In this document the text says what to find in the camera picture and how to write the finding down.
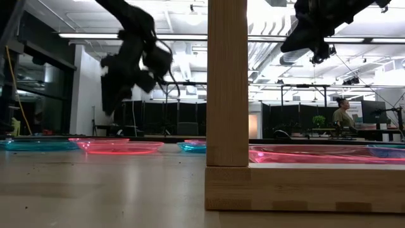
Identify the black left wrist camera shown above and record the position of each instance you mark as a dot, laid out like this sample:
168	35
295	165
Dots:
158	61

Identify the yellow-green chair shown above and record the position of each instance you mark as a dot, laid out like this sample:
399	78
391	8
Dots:
16	126

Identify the black partition panels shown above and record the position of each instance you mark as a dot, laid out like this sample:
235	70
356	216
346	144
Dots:
186	114

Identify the green potted plant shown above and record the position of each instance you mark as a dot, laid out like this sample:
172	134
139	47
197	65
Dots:
319	121

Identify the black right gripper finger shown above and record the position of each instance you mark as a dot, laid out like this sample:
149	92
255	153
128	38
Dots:
297	39

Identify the pink translucent plastic plate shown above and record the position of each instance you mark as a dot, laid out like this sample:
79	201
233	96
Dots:
197	141
300	156
120	148
98	139

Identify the person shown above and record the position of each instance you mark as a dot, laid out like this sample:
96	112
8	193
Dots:
341	118

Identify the black ceiling spotlight cluster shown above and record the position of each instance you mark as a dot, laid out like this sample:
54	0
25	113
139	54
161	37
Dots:
330	52

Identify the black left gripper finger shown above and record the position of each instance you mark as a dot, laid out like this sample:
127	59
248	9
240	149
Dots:
110	95
127	90

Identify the black computer monitor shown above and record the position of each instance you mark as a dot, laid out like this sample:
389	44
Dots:
373	112

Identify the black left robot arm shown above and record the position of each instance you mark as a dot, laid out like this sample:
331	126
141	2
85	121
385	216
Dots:
133	19

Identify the wooden slatted shelf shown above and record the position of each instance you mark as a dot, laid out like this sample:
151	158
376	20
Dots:
228	95

